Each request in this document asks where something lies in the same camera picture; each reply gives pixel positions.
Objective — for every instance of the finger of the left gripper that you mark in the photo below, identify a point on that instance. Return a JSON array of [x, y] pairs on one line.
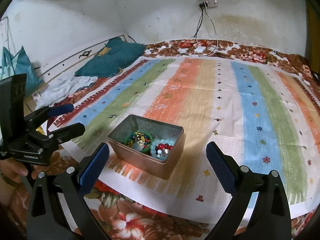
[[45, 113], [67, 133]]

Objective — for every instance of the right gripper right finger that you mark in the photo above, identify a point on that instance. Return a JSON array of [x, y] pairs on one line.
[[224, 167]]

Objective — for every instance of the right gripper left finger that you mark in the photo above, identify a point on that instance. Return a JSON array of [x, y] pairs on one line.
[[91, 168]]

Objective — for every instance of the metal tin box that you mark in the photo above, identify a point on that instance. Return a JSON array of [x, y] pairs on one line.
[[165, 150]]

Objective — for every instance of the green jade bangle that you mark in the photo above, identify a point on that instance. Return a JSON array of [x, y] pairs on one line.
[[139, 141]]

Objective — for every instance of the person's left hand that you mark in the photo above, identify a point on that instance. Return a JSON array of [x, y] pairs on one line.
[[11, 172]]

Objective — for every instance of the white crumpled cloth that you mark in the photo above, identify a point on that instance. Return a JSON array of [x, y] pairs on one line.
[[61, 88]]

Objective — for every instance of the white decorated headboard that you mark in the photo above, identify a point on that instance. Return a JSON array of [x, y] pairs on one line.
[[67, 63]]

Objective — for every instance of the floral brown bedsheet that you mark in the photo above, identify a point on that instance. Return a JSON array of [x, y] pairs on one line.
[[124, 218]]

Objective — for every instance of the teal bag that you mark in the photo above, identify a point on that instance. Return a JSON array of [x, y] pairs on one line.
[[19, 64]]

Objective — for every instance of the teal quilted pillow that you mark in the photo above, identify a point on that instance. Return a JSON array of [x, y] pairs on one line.
[[115, 56]]

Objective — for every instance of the striped colourful woven mat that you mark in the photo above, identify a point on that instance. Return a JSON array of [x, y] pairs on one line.
[[260, 115]]

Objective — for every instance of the white charger adapter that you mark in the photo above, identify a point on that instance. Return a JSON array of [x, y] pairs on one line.
[[199, 49]]

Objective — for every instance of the wall power socket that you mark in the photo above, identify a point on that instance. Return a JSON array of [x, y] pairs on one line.
[[209, 4]]

